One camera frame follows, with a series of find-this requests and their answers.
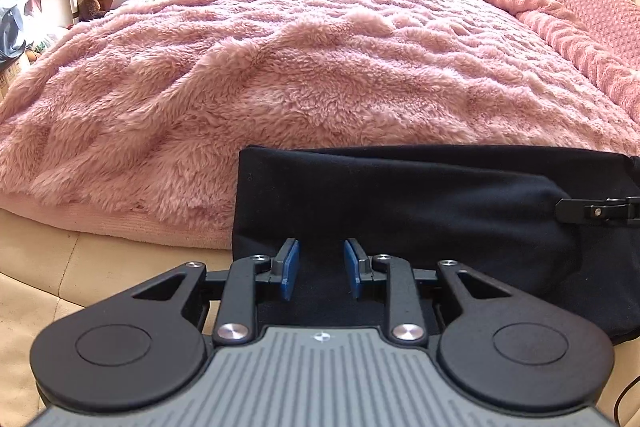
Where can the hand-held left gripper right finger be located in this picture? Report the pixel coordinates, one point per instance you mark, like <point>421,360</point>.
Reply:
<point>353,272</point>

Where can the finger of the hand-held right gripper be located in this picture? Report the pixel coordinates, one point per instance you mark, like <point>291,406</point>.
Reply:
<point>595,210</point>

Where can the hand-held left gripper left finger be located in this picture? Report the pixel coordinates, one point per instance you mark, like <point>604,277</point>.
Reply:
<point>289,272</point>

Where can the black pants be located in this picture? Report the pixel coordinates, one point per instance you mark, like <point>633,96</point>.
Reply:
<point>425,207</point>

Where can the pink knobbly fleece blanket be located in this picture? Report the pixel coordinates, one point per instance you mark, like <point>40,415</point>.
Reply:
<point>560,22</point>

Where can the pink quilted headboard cushion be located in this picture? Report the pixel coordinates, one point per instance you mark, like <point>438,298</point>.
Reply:
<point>590,2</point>

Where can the pink fuzzy blanket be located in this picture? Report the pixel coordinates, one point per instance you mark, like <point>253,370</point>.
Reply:
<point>300,57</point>

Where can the brown stuffed toy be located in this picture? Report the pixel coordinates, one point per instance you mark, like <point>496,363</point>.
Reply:
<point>92,7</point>

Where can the printed white plastic bag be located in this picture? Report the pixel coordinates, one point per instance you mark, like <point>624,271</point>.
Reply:
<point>46,43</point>

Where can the cardboard box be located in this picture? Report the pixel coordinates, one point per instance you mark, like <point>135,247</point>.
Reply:
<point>12,74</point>

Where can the blue cloth bag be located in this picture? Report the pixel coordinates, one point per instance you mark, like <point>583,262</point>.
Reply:
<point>11,27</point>

